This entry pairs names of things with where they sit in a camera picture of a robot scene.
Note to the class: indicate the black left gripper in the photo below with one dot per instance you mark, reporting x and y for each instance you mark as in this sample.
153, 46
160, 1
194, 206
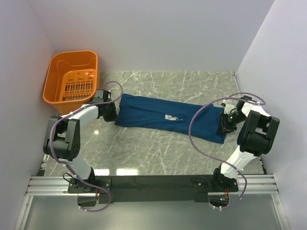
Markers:
114, 117

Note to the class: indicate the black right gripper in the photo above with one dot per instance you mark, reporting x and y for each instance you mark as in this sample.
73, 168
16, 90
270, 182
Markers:
225, 128

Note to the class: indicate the blue Mickey Mouse t-shirt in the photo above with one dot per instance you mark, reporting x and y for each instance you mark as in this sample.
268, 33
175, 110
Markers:
138, 111

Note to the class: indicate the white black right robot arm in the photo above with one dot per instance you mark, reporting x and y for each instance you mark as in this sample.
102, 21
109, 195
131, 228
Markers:
255, 138

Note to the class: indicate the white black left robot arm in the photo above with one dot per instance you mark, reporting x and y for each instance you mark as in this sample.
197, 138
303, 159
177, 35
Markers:
63, 137

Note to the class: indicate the orange plastic basket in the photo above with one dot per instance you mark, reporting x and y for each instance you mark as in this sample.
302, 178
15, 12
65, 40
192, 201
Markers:
72, 80

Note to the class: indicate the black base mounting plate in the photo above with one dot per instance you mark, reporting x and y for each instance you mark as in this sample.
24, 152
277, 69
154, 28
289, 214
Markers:
150, 188

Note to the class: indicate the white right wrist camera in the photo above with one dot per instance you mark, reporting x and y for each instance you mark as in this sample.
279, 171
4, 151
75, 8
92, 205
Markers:
228, 108

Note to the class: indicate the aluminium frame rails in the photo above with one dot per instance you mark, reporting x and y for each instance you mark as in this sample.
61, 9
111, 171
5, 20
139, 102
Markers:
113, 150

